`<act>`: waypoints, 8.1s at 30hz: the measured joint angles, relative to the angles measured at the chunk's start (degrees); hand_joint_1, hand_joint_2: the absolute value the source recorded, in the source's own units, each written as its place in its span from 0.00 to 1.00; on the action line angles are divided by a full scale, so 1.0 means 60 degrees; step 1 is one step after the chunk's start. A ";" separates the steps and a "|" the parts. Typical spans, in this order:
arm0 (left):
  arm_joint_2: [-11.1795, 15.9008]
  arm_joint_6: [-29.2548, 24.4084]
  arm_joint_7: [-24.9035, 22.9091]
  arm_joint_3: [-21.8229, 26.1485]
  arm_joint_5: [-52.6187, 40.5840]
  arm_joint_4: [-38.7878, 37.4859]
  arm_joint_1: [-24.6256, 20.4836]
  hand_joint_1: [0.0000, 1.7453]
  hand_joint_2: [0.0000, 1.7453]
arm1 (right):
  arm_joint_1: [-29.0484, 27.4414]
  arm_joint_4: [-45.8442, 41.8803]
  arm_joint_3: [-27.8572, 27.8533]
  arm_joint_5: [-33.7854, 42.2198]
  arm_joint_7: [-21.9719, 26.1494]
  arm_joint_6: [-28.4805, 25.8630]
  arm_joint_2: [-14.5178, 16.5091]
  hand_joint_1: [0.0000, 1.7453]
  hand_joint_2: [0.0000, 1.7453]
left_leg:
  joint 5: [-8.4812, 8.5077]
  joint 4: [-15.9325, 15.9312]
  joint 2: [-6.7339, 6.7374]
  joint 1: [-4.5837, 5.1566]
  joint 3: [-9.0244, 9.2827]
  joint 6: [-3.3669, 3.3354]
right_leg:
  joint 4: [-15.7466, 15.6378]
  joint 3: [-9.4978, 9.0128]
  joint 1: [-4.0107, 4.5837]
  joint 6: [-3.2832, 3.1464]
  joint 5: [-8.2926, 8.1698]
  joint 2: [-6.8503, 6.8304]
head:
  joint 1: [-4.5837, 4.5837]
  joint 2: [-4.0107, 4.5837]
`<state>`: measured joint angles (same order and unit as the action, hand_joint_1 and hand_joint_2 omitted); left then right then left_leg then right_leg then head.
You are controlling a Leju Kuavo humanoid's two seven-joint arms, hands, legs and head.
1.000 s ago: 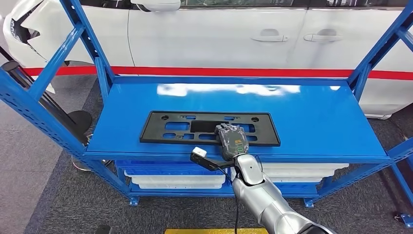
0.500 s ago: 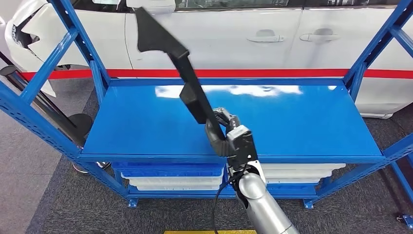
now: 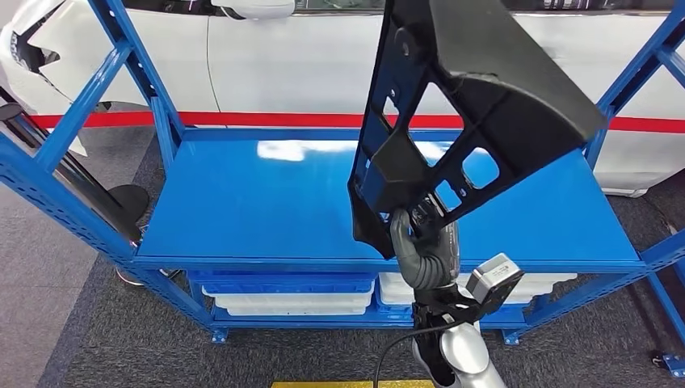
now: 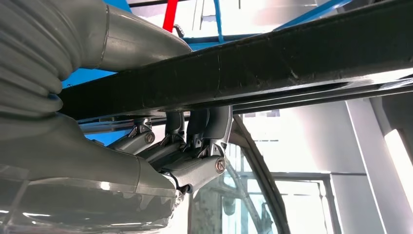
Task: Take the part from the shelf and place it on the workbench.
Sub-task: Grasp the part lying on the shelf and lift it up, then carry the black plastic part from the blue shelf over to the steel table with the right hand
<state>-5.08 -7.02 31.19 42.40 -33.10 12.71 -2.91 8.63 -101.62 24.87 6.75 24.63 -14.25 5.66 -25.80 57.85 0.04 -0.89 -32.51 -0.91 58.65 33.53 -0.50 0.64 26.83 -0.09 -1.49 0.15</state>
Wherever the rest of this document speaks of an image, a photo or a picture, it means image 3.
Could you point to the black plastic plate bracket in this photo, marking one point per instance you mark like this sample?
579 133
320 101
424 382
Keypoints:
508 80

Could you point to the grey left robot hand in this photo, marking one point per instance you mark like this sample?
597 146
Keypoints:
401 241

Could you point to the yellow floor tape square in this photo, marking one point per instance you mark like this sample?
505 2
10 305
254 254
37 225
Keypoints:
321 384

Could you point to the white car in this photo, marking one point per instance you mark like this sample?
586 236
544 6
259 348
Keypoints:
294 64

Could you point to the chrome stanchion post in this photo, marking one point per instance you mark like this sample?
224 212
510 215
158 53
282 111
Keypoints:
126 278

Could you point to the white plastic bin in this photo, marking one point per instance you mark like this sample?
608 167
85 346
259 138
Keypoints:
289 301
540 282
393 297
294 310

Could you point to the red barrier belt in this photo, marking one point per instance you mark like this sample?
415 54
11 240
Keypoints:
267 119

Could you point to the black base stanchion post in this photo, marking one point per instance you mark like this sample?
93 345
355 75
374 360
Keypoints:
131 203

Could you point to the blue metal shelf rack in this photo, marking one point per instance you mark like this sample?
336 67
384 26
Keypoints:
241 214

